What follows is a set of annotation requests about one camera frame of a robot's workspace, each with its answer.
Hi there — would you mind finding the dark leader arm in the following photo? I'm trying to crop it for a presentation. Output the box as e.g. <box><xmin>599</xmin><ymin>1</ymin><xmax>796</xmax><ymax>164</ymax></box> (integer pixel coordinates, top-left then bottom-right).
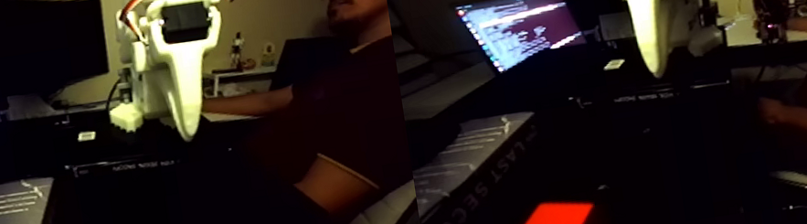
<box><xmin>750</xmin><ymin>0</ymin><xmax>801</xmax><ymax>47</ymax></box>

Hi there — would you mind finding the person's left hand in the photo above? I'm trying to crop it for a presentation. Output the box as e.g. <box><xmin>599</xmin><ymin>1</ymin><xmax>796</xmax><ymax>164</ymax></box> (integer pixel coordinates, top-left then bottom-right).
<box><xmin>757</xmin><ymin>94</ymin><xmax>791</xmax><ymax>130</ymax></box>

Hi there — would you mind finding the person's right hand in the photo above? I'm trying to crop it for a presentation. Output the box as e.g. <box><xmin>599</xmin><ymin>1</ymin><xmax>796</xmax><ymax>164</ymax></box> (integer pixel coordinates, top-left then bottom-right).
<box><xmin>756</xmin><ymin>0</ymin><xmax>793</xmax><ymax>41</ymax></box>

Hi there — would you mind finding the black box white lettering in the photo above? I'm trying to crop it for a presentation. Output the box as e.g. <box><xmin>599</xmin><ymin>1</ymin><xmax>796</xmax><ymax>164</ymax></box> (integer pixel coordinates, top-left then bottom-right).
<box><xmin>65</xmin><ymin>147</ymin><xmax>189</xmax><ymax>183</ymax></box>

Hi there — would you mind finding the dark wide monitor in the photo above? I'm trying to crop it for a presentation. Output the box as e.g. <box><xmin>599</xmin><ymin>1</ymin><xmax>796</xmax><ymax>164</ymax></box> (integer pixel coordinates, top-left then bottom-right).
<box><xmin>0</xmin><ymin>0</ymin><xmax>115</xmax><ymax>107</ymax></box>

